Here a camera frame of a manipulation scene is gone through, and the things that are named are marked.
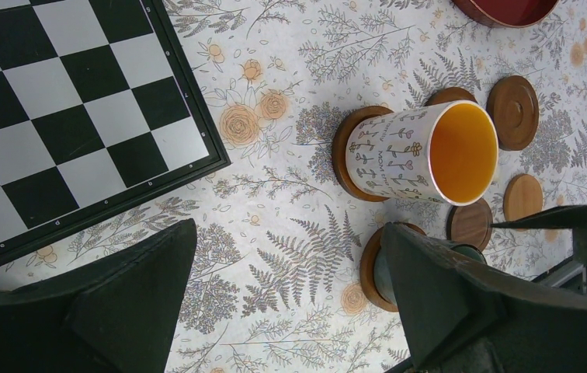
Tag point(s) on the dark walnut coaster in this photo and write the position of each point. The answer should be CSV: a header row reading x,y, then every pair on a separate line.
x,y
470,224

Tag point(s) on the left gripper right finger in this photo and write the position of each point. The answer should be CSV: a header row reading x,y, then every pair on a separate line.
x,y
461,315

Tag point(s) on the light wood coaster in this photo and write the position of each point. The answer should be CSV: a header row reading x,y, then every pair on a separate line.
x,y
523,197

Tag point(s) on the black white chessboard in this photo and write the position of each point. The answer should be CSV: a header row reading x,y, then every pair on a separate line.
x,y
99,112

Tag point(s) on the dark green mug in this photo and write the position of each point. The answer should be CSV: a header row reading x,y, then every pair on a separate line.
x,y
382,278

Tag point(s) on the floral mug orange inside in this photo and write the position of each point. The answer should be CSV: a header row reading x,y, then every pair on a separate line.
x,y
445,153

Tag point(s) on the floral tablecloth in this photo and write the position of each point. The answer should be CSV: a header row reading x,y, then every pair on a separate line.
x,y
275,282

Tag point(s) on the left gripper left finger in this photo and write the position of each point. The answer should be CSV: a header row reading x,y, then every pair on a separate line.
x,y
116,314

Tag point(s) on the brown ringed coaster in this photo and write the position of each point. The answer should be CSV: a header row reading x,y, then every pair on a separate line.
x,y
339,146
448,95
368,273
514,110

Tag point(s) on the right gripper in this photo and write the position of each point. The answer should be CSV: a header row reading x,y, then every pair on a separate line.
x,y
571,273

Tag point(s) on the red round tray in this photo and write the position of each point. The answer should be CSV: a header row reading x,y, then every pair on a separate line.
x,y
506,13

